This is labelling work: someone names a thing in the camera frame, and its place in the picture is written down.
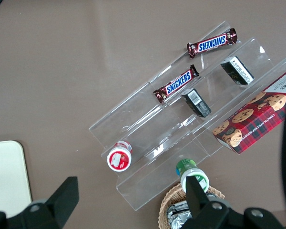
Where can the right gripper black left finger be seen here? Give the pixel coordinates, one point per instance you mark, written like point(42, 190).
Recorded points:
point(62, 202)

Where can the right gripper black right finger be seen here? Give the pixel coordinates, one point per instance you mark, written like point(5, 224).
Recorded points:
point(197, 202)

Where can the light wicker basket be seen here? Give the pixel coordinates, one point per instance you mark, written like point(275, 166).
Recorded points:
point(165, 205)

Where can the beige plastic tray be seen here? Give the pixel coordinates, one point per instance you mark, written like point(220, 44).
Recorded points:
point(7, 176)

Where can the foil-wrapped pack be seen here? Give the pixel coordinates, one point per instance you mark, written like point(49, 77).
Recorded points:
point(178, 221)
point(178, 207)

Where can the green yogurt cup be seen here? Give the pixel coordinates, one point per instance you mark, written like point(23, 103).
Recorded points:
point(186, 167)

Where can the red strawberry yogurt cup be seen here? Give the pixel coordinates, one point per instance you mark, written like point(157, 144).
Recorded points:
point(119, 158)

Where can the small black carton box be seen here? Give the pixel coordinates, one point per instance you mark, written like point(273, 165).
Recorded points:
point(238, 71)
point(196, 102)

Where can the Walkers tartan cookie box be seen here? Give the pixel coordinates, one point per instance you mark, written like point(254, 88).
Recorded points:
point(255, 119)

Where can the clear acrylic stepped display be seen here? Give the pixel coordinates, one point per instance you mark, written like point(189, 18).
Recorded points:
point(133, 114)

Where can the Snickers chocolate bar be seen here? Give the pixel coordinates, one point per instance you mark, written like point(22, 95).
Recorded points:
point(212, 44)
point(178, 84)

